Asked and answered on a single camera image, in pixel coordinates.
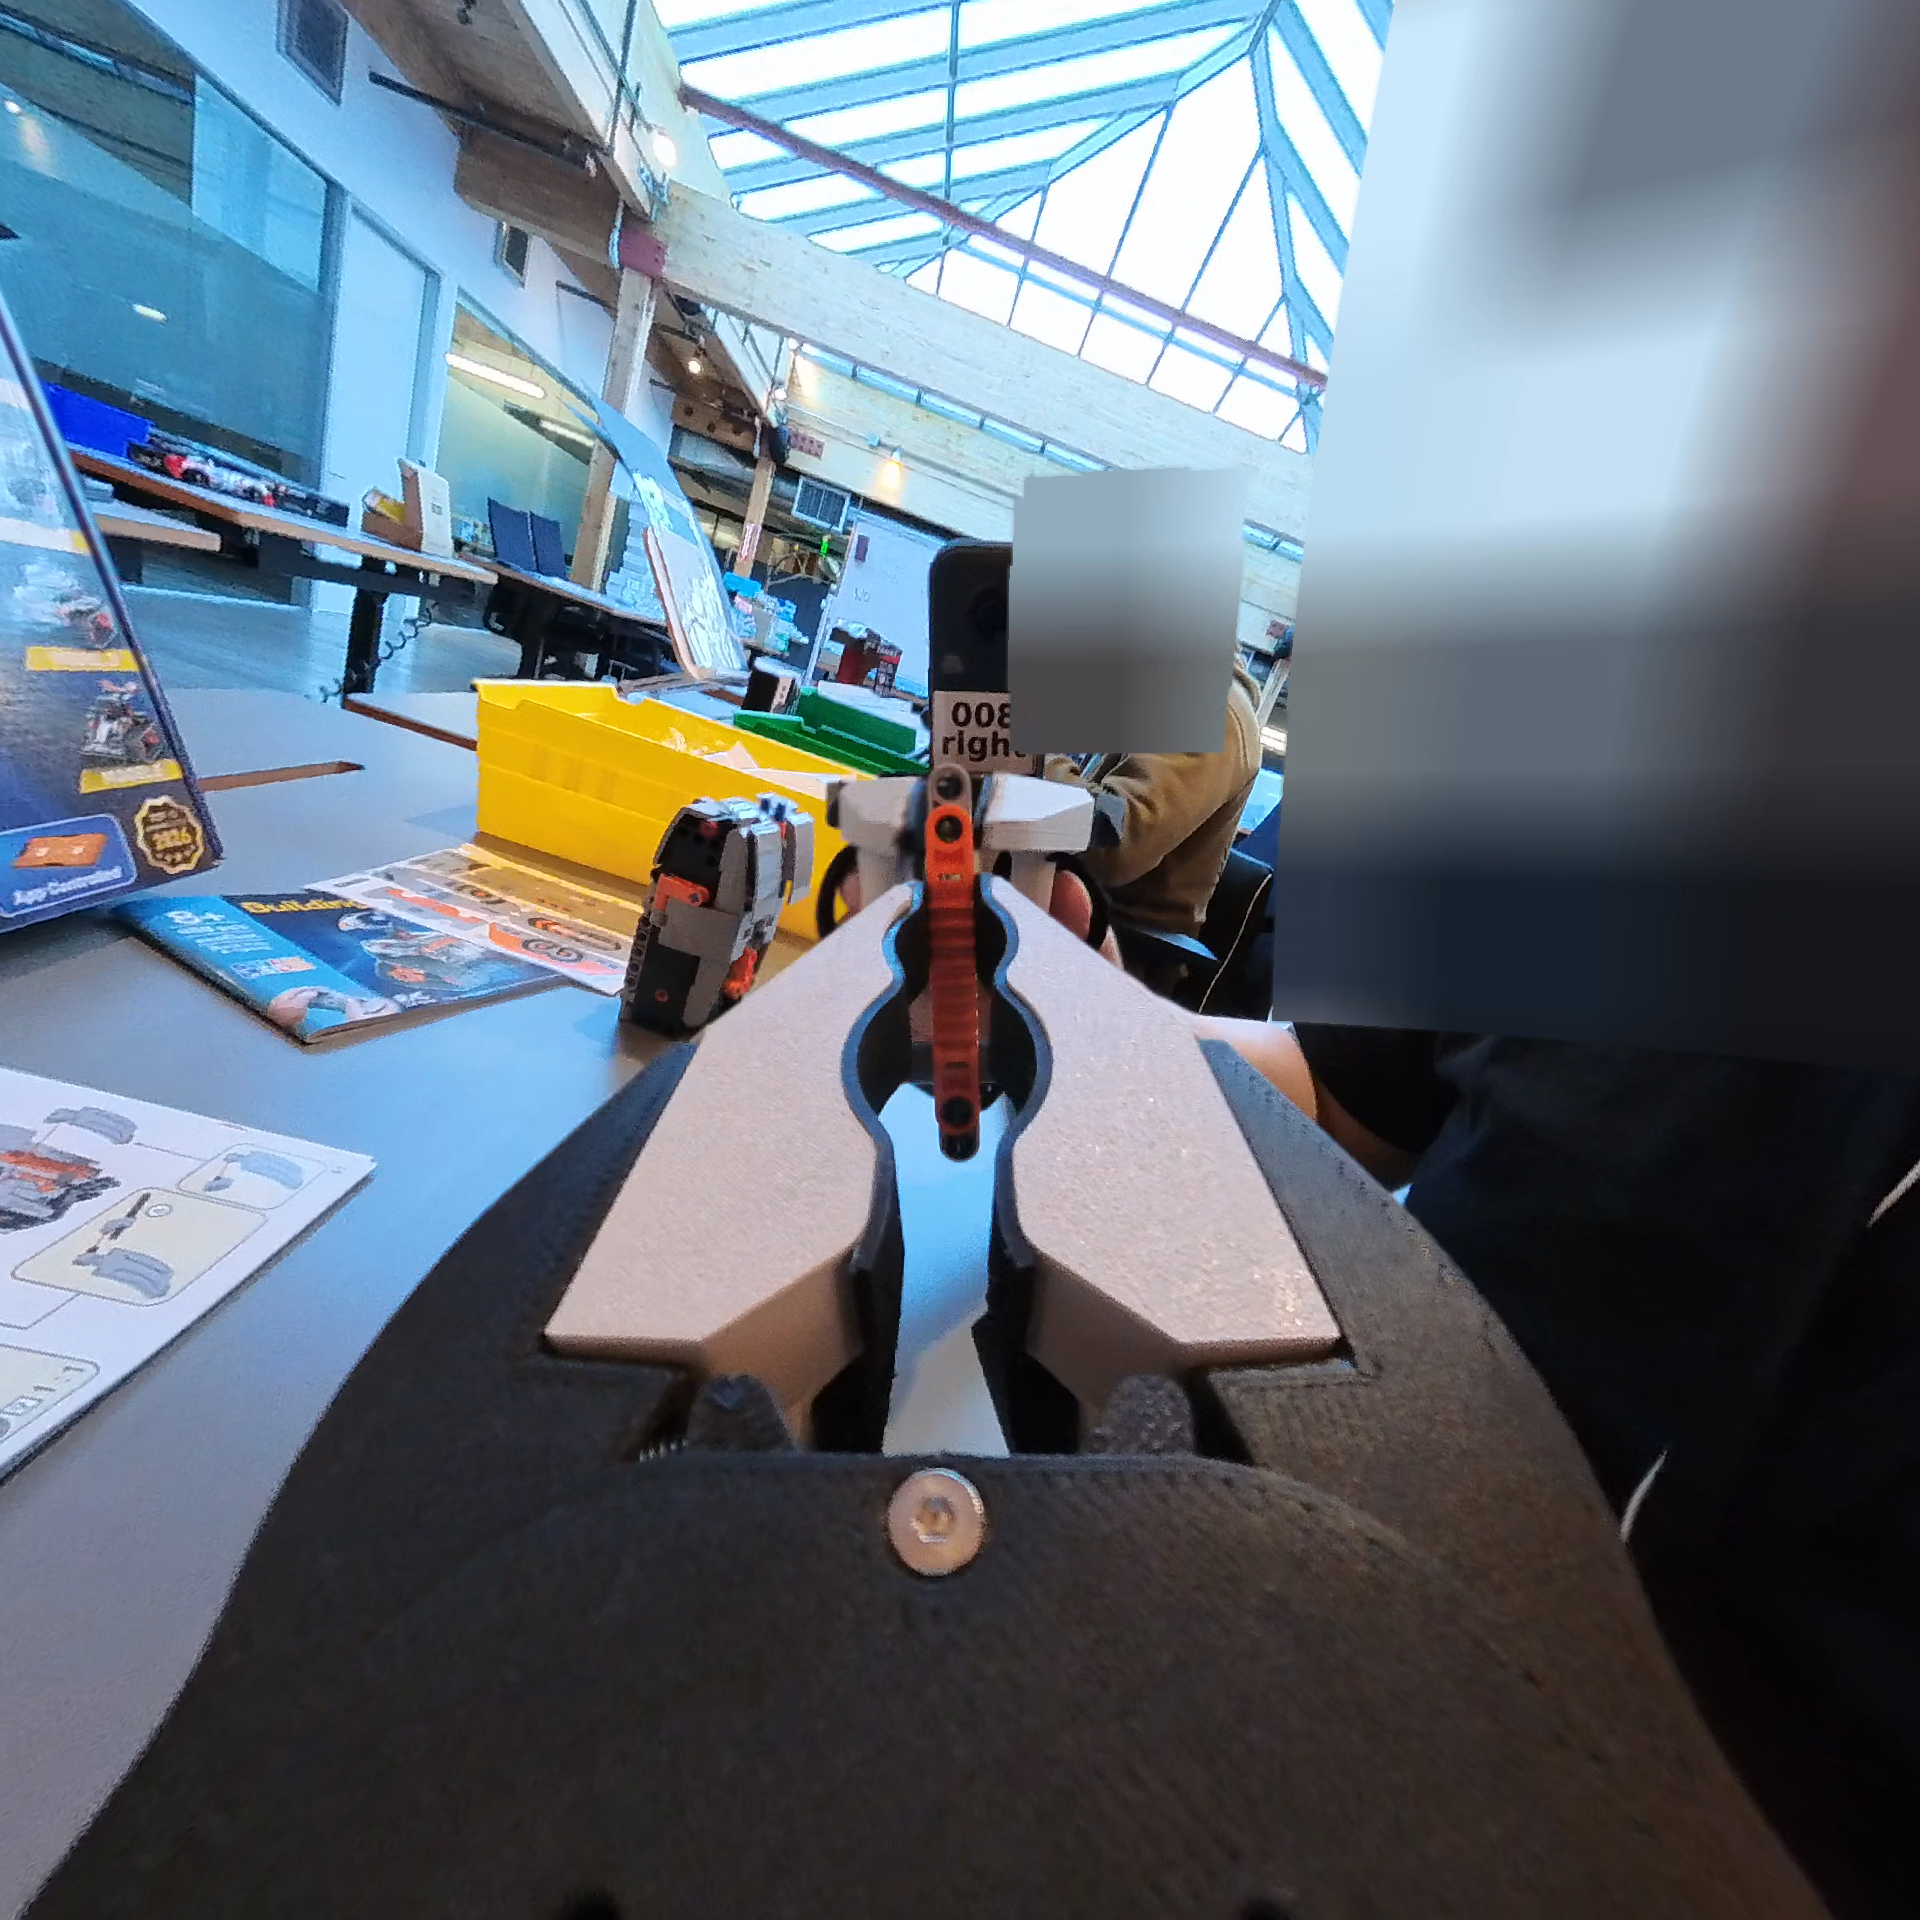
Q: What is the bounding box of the grey desk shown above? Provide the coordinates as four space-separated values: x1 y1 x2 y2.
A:
0 689 1038 1907

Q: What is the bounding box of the large tilted board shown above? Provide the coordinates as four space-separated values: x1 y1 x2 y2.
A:
643 521 750 682

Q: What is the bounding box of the toy car model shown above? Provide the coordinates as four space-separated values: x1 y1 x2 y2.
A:
619 795 819 1041

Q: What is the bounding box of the open instruction booklet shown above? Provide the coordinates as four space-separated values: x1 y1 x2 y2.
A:
0 1065 378 1480

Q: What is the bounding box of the blue office chair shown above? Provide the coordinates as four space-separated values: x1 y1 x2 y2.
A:
485 499 579 676

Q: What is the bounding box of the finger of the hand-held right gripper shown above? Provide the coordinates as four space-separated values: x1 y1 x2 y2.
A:
833 777 936 894
979 780 1100 890

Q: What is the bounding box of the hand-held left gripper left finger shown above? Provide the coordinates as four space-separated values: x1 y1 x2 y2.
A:
544 883 922 1454

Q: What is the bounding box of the person's right forearm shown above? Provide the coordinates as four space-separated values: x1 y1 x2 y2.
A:
1200 1017 1321 1128

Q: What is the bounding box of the green plastic bin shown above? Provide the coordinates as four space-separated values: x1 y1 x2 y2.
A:
737 689 933 777

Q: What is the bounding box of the wooden background desk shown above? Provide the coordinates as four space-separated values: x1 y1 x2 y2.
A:
72 448 501 699

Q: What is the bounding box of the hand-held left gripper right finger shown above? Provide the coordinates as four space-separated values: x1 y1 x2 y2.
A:
979 877 1345 1454

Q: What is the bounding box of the orange toy beam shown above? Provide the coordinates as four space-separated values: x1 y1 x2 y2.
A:
918 809 988 1129

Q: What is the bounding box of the blue manual booklet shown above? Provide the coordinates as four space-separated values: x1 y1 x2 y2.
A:
112 896 569 1044

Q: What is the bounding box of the blue toy box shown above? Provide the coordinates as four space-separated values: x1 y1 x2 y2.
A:
0 286 225 934

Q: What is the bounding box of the yellow plastic bin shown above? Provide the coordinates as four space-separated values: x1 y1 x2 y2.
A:
477 678 859 944

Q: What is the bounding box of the sticker sheet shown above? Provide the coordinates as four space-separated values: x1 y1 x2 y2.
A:
307 843 649 996

